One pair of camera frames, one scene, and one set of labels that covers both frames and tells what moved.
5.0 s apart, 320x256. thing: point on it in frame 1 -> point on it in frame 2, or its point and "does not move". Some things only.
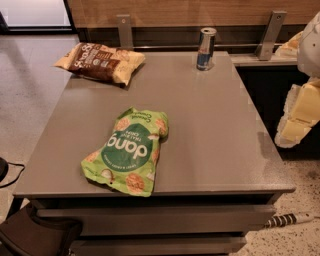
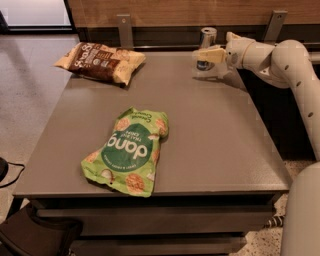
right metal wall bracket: x=269 y=39 does not move
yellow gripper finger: x=303 y=102 -> x=235 y=50
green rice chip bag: x=128 y=158 does not move
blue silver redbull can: x=205 y=49 does not move
